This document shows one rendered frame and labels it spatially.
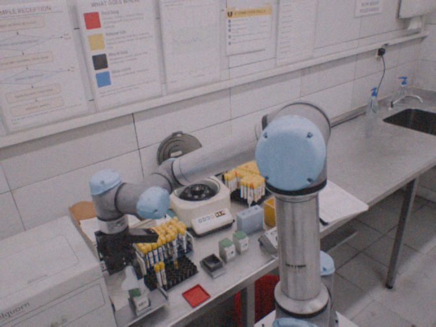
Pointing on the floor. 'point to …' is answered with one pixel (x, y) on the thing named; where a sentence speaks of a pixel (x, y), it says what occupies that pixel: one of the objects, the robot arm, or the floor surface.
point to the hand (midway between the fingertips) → (134, 279)
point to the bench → (242, 275)
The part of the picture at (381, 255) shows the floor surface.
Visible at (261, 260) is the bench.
